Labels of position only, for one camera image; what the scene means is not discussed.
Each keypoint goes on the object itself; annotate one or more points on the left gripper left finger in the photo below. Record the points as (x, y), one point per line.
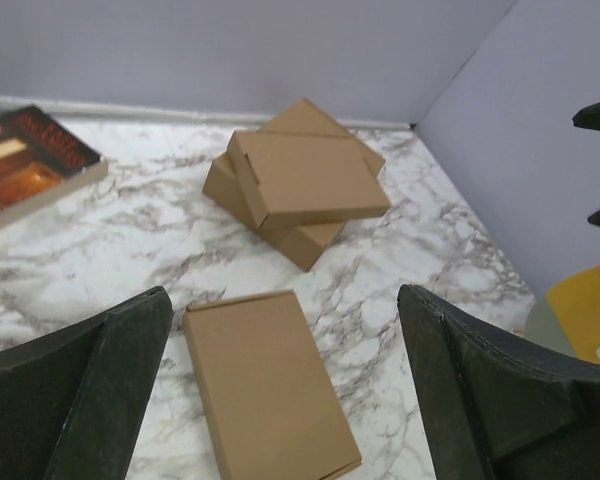
(72, 402)

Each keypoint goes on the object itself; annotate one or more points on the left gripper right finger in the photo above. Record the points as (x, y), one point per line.
(494, 405)

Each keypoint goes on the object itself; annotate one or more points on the cardboard box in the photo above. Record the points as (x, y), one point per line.
(304, 117)
(270, 406)
(302, 245)
(294, 179)

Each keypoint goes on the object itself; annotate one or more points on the white cylinder drum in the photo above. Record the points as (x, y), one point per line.
(567, 318)

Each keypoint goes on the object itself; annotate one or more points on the dark orange book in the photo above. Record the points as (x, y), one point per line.
(41, 161)

